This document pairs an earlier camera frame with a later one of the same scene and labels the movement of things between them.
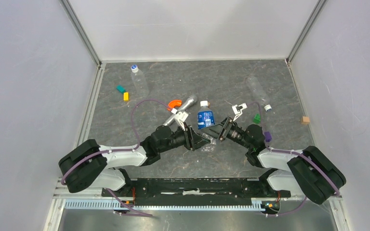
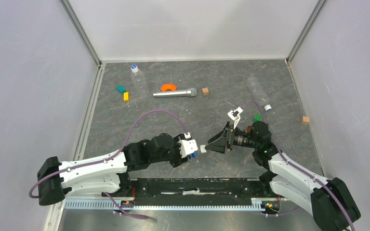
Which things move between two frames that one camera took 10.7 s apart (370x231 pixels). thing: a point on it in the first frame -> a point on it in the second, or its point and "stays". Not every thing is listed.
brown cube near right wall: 305,120 stays
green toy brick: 257,119 stays
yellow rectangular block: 126,96 stays
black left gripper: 193,140 -> 178,160
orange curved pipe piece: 173,103 -> 168,86
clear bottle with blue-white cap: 139,81 stays
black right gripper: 219,131 -> 220,146
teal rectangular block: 121,89 stays
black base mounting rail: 163,189 stays
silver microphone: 192,99 -> 191,92
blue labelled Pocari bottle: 205,116 -> 193,155
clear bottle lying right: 258,94 stays
